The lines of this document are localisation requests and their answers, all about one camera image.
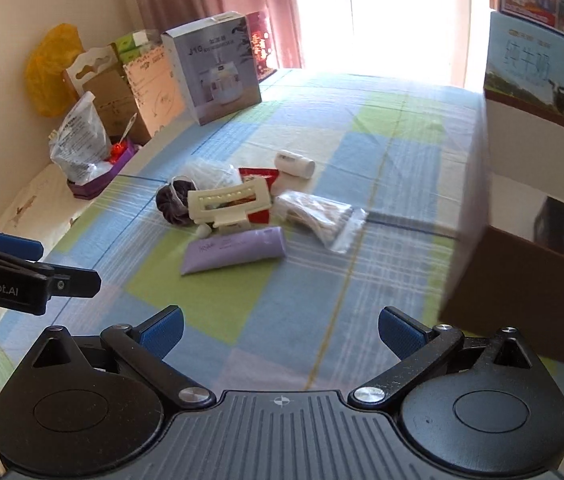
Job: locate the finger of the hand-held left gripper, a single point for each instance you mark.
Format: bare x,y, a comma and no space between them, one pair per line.
74,284
17,249

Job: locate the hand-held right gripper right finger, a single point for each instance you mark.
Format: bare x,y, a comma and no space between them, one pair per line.
399,332

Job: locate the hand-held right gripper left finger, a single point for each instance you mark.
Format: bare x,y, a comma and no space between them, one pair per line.
162,332

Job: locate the purple tube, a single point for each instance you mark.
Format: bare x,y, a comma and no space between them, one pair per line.
234,250

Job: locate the brown cardboard box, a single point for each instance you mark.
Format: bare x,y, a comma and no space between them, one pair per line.
512,300

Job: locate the dark purple scrunchie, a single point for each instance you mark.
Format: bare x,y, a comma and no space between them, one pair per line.
169,202

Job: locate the clear bag of wooden swabs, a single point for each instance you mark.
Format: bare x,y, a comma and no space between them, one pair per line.
322,217

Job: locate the cream plastic hair clip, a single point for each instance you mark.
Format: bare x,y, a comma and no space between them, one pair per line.
227,202

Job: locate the clear bag of white swabs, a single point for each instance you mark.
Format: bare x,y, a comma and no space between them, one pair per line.
209,172

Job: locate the red snack packet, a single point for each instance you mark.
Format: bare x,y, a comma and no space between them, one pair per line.
262,175

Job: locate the desktop with checked cloth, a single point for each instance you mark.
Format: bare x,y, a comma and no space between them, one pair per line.
312,285

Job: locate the purple box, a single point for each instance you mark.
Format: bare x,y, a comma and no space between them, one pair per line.
92,187

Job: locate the clear printed plastic bag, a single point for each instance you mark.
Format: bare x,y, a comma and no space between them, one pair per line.
79,140

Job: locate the small red object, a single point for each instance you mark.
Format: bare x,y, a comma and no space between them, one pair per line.
118,151

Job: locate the pen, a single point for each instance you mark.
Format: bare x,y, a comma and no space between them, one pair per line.
129,127

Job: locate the brown cardboard hang-tag package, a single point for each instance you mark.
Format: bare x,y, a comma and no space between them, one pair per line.
107,95

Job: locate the yellow plastic bag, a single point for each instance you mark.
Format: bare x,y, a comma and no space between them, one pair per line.
52,70

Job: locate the white pill bottle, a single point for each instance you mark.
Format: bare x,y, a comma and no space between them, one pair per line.
294,164

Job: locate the pink paper card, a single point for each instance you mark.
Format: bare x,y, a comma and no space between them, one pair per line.
157,90

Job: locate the green tissue box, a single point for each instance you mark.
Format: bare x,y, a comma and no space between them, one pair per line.
134,45

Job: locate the grey humidifier box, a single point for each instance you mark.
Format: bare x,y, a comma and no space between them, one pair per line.
217,70

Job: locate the blue milk carton box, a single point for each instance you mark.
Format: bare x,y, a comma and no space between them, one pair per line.
537,70

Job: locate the red gift box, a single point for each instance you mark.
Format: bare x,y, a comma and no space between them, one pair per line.
262,45

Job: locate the bright window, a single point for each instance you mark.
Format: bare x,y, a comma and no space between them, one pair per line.
392,15

